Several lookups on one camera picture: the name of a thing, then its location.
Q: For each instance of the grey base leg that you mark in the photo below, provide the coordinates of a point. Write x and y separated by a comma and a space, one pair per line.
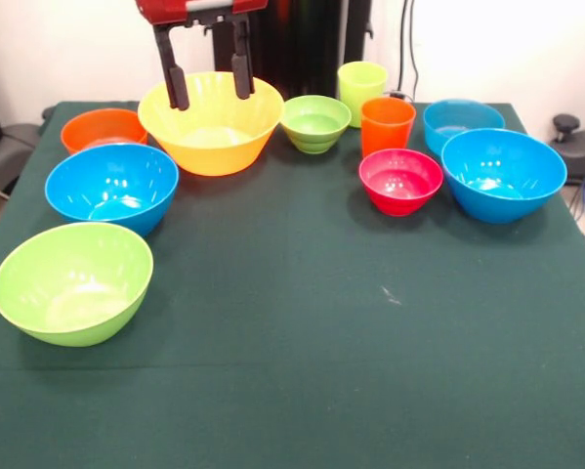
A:
9, 146

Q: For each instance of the dark green table cloth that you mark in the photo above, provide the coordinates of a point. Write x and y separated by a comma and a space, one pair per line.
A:
292, 293

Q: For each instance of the green cup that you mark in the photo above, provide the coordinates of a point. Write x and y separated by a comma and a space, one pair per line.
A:
360, 83

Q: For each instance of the large blue bowl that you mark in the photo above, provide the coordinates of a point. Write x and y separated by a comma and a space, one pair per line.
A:
77, 181
502, 166

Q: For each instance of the small ribbed blue bowl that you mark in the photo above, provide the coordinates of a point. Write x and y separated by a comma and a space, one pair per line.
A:
468, 119

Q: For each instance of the orange cup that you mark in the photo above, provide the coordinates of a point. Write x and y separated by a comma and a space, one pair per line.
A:
387, 132

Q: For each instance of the large green bowl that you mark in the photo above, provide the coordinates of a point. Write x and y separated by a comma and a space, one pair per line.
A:
72, 278

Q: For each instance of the large yellow bowl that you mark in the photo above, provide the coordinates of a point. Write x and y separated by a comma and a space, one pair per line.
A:
209, 146

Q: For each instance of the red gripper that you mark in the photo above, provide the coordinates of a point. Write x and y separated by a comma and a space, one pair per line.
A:
199, 7

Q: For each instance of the black chair base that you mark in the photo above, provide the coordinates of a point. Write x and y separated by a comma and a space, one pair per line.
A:
580, 151

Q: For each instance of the small green bowl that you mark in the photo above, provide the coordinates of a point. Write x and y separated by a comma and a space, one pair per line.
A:
316, 122

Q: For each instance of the small pink bowl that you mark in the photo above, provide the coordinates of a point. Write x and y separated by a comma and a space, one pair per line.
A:
399, 181

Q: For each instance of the orange bowl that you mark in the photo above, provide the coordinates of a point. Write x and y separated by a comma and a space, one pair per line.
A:
96, 124

